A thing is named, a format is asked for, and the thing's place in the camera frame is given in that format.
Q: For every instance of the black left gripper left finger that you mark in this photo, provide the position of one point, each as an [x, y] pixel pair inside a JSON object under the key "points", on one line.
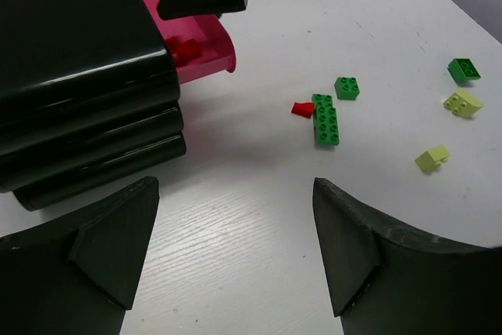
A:
{"points": [[79, 273]]}

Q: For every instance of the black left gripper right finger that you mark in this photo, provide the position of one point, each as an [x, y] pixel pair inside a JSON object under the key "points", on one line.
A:
{"points": [[387, 277]]}

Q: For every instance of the tiny red lego cube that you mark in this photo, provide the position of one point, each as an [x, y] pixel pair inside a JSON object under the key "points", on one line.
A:
{"points": [[173, 43]]}

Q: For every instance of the red curved lego piece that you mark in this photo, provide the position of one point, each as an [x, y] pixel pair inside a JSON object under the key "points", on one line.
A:
{"points": [[188, 51]]}

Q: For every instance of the pink top drawer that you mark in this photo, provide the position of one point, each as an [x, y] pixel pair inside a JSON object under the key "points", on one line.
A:
{"points": [[218, 52]]}

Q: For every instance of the black pink drawer cabinet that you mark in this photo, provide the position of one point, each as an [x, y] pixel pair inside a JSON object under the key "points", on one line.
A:
{"points": [[89, 94]]}

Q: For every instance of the red wedge lego piece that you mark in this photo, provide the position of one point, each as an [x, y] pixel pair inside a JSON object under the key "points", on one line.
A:
{"points": [[305, 110]]}

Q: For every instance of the green upturned lego brick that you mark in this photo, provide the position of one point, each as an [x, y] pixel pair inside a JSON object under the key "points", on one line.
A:
{"points": [[463, 70]]}

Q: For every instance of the pale yellow lego brick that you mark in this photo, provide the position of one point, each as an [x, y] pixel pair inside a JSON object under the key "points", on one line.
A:
{"points": [[432, 159]]}

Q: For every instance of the long green lego brick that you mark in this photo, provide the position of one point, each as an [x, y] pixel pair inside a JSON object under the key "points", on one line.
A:
{"points": [[325, 120]]}

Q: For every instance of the small green square lego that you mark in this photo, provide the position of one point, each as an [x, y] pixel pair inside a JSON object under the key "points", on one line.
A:
{"points": [[346, 88]]}

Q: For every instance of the pale yellow studded lego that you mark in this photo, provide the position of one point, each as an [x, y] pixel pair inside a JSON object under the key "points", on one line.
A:
{"points": [[463, 104]]}

